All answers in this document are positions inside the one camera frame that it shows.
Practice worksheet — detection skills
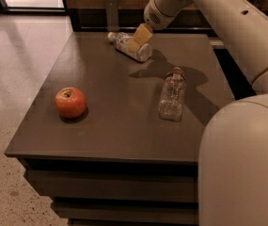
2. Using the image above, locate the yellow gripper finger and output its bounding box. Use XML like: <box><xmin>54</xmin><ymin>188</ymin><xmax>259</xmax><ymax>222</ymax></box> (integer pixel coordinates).
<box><xmin>129</xmin><ymin>23</ymin><xmax>153</xmax><ymax>52</ymax></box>

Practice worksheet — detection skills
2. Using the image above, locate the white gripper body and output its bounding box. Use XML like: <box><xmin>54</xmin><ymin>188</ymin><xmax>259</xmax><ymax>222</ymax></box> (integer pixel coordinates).
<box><xmin>144</xmin><ymin>0</ymin><xmax>192</xmax><ymax>30</ymax></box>

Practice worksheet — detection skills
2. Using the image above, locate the blue label plastic bottle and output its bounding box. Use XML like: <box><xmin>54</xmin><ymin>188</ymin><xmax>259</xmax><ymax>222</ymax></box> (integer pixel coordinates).
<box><xmin>107</xmin><ymin>32</ymin><xmax>152</xmax><ymax>62</ymax></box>

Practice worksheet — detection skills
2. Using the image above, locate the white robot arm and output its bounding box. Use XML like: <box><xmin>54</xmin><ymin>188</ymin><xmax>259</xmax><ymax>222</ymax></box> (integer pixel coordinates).
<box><xmin>134</xmin><ymin>0</ymin><xmax>268</xmax><ymax>226</ymax></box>

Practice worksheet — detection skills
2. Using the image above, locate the clear plastic bottle red label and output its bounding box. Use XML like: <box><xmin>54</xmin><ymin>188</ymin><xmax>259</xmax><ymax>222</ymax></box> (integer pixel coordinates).
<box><xmin>158</xmin><ymin>67</ymin><xmax>186</xmax><ymax>122</ymax></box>

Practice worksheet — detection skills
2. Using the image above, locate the red apple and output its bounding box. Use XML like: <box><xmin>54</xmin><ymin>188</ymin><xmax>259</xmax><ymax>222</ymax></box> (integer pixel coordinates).
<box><xmin>55</xmin><ymin>87</ymin><xmax>87</xmax><ymax>119</ymax></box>

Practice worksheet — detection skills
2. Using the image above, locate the upper grey drawer front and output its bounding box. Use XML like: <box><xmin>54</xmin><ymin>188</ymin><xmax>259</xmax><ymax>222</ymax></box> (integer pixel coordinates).
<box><xmin>25</xmin><ymin>170</ymin><xmax>197</xmax><ymax>202</ymax></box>

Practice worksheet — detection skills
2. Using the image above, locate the grey drawer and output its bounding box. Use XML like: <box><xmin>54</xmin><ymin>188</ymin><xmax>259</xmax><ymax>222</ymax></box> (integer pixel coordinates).
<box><xmin>25</xmin><ymin>170</ymin><xmax>197</xmax><ymax>202</ymax></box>
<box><xmin>51</xmin><ymin>202</ymin><xmax>199</xmax><ymax>226</ymax></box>

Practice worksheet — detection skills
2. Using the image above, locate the lower grey drawer front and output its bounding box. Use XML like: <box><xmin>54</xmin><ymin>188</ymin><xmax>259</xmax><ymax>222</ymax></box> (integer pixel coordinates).
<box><xmin>51</xmin><ymin>202</ymin><xmax>199</xmax><ymax>226</ymax></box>

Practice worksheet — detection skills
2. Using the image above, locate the left metal wall bracket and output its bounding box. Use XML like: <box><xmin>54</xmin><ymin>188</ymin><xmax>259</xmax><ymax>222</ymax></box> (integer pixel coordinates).
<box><xmin>104</xmin><ymin>0</ymin><xmax>119</xmax><ymax>32</ymax></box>

